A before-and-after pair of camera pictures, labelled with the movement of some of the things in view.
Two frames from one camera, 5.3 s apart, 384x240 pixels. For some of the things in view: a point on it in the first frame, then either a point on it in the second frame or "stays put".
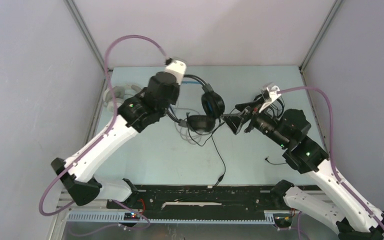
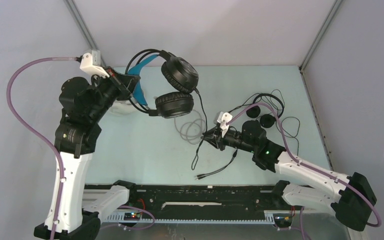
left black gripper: [172, 101] → [124, 84]
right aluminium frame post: [319, 34] stays put
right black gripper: [250, 110] → [214, 138]
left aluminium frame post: [71, 5] stays put
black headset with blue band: [213, 106] → [167, 83]
